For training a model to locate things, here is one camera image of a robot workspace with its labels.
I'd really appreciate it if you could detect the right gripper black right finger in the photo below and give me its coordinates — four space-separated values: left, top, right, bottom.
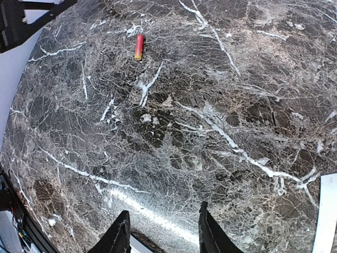
198 201 243 253

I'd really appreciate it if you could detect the white battery cover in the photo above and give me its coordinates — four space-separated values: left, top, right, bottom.
312 173 336 253

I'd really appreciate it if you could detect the black front rail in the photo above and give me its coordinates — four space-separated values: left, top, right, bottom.
1 169 58 253

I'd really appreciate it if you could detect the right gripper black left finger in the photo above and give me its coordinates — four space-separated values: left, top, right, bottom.
87 210 131 253

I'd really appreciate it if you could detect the red battery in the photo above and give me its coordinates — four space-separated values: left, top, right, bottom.
134 34 144 61

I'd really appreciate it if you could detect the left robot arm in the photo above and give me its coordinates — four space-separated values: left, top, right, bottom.
1 0 77 53

